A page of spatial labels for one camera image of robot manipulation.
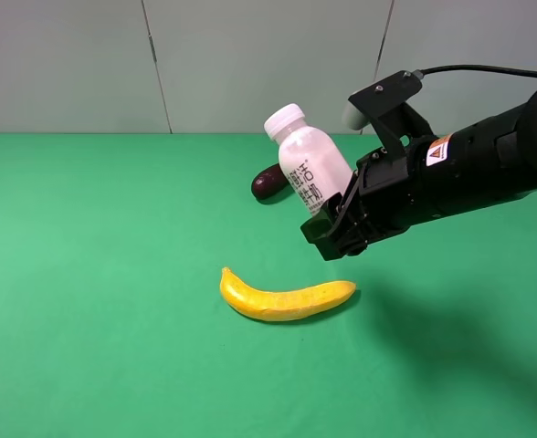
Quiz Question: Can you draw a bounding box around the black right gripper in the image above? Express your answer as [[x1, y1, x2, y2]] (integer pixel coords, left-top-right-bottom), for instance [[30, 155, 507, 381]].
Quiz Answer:
[[300, 135, 436, 261]]

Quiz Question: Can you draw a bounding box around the white milk bottle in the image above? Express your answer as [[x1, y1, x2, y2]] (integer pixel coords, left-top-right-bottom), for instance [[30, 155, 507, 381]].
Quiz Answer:
[[264, 103, 353, 215]]

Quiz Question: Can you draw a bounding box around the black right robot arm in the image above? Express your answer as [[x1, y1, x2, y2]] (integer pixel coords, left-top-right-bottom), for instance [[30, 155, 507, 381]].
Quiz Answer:
[[300, 70, 537, 260]]

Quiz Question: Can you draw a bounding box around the purple eggplant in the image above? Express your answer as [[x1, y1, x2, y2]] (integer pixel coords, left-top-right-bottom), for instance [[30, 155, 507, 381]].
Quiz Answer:
[[250, 164, 290, 202]]

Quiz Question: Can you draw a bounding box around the yellow banana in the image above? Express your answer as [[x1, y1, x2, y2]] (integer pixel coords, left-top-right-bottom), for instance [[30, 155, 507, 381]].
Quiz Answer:
[[219, 267, 357, 322]]

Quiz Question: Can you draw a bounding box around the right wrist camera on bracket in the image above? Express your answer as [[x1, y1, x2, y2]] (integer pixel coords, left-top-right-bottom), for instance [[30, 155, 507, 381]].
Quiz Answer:
[[342, 70, 434, 159]]

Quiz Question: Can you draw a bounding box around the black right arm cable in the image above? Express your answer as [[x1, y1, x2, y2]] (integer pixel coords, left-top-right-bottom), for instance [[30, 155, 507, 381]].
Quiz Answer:
[[421, 65, 537, 78]]

